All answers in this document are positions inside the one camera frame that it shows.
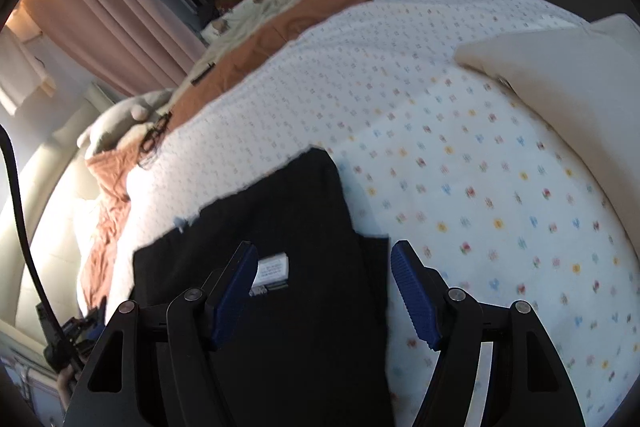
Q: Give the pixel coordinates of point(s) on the white polka dot bedsheet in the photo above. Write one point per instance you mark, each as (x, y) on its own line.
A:
(483, 189)

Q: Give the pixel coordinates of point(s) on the grey plush pillow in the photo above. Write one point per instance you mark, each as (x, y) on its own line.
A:
(109, 128)

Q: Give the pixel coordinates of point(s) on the folded cream blanket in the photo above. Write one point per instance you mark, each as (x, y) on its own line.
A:
(584, 82)

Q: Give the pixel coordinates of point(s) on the black button-up shirt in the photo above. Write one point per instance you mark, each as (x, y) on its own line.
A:
(310, 345)

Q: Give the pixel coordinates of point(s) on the orange-brown quilt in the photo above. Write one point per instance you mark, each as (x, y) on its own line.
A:
(111, 168)

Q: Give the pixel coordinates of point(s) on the small black device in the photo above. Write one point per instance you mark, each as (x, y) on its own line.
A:
(198, 77)

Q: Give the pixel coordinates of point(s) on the pink curtain left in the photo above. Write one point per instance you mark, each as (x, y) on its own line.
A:
(135, 46)

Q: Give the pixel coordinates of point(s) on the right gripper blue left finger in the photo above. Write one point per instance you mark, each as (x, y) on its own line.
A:
(225, 302)

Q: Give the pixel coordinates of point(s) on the cream padded headboard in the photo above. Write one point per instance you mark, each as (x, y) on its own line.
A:
(55, 183)

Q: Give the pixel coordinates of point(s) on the hanging white garment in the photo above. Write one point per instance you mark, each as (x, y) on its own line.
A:
(21, 73)

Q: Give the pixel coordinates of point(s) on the person's right hand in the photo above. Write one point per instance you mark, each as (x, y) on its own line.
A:
(63, 381)

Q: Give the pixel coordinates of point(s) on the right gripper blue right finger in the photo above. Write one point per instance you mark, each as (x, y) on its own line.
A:
(416, 289)

